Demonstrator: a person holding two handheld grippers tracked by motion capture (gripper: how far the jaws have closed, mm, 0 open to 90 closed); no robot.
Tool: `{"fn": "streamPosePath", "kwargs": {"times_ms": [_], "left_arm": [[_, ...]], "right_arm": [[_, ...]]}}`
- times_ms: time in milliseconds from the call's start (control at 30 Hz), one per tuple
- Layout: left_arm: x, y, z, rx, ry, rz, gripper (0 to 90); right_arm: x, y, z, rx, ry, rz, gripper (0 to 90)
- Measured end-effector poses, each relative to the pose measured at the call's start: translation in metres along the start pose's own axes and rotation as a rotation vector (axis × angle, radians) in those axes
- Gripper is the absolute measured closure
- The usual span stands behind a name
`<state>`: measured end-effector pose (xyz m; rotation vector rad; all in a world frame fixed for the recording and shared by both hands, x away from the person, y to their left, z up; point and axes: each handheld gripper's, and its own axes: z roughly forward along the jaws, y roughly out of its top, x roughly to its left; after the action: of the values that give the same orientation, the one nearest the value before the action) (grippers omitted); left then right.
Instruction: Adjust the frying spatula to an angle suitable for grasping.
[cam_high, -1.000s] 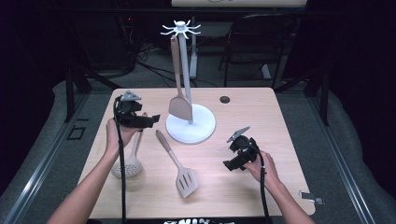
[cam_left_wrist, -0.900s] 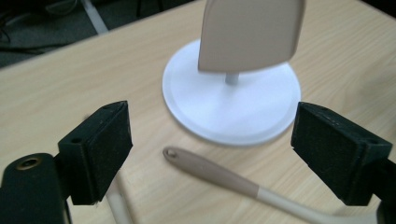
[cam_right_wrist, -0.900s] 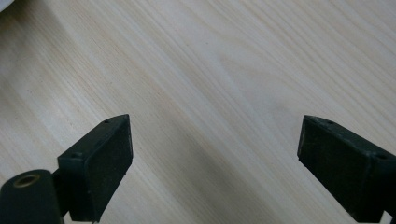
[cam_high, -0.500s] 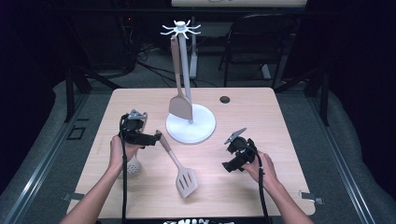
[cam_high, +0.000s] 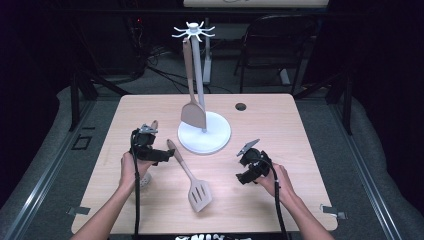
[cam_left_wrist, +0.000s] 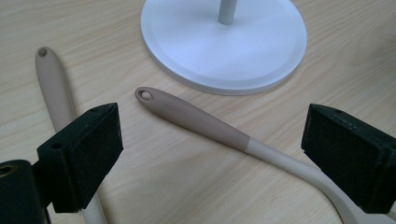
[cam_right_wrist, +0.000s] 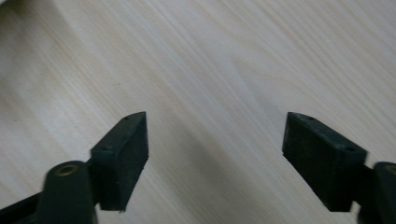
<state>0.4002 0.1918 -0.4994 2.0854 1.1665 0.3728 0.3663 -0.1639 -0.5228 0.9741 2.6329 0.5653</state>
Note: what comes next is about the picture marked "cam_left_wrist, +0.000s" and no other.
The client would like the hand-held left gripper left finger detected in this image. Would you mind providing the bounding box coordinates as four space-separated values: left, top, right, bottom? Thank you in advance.
36 102 124 214

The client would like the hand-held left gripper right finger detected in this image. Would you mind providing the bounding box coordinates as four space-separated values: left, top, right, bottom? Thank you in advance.
300 103 396 215

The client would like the beige skimmer spoon brown handle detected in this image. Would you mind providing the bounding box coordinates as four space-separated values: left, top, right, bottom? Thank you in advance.
35 46 108 224

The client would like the beige slotted spatula brown handle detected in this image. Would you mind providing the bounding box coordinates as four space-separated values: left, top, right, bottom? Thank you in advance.
134 86 396 224

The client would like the white utensil hook stand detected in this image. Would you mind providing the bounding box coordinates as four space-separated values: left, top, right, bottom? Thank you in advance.
139 0 308 96

